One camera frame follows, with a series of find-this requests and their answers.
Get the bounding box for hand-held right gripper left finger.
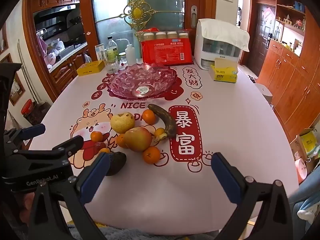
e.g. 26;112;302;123
27;152;111;240

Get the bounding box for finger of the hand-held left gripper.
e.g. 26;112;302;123
4;124;46;143
13;135;84;156

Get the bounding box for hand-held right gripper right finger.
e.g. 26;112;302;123
211;152;293;240

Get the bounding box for dark green avocado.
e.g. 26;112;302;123
106;151;127;176

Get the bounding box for yellow pear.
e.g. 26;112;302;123
110;112;136;134

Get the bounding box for red yellow apple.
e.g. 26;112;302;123
124;127;153;152

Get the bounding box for overripe brown banana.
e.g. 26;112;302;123
147;104;177;140

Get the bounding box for pink glass fruit bowl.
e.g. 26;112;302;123
107;63;178;99

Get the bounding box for red plastic container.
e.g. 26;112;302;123
21;99;34;117

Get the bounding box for printed pink tablecloth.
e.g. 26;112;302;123
29;57;299;232

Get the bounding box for flat yellow box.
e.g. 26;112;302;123
76;60;105;77

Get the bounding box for pink plastic bags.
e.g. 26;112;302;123
37;32;66;66

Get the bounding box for clear drinking glass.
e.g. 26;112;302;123
106;57;119;74

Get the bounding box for cardboard box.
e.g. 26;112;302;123
289;127;320;167

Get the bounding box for white round bin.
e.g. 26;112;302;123
257;83;273;103

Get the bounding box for small white carton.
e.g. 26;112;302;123
95;43;107;61

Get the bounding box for clear bottle yellow label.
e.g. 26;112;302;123
107;36;119;62

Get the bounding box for yellow tissue box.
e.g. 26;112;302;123
208;57;238;84

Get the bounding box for white squeeze wash bottle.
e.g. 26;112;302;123
116;38;137;67

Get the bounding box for wooden shelf cabinet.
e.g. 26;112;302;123
256;0;320;143

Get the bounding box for white countertop appliance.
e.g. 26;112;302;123
194;19;247;68

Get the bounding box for red plastic package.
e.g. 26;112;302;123
141;39;195;66

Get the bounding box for frosted glass door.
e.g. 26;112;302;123
90;0;187;62

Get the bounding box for gold door ornament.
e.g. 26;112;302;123
118;0;157;33

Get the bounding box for white towel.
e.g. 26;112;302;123
200;19;250;52

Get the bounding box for dark wooden entrance door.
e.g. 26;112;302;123
246;0;276;68

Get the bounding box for wooden framed wall niche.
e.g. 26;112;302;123
0;22;9;55
0;53;26;106

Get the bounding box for silver refrigerator handle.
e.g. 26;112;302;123
17;39;38;103

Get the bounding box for silver door handle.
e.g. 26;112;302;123
190;5;198;29

